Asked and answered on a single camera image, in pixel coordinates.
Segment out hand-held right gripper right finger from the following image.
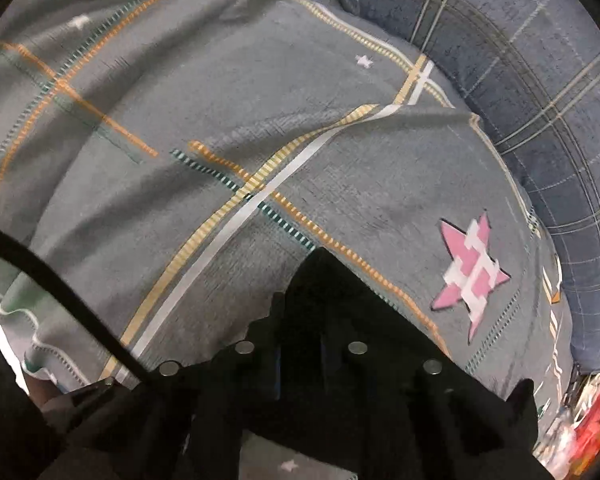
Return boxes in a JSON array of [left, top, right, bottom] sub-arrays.
[[319, 319, 447, 412]]

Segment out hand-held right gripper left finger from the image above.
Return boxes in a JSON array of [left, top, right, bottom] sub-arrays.
[[150, 291, 292, 461]]

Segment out black pants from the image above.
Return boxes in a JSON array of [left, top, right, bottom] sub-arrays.
[[30, 247, 553, 480]]

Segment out red blurred clutter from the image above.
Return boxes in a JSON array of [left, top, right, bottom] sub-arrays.
[[542, 367, 600, 468]]

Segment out grey star-print bedsheet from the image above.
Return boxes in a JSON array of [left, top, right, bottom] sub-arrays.
[[0, 0, 576, 480]]

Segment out blue plaid blanket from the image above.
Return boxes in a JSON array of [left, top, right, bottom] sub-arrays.
[[330, 0, 600, 376]]

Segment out black cable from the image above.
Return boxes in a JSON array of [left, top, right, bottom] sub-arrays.
[[0, 224, 151, 387]]

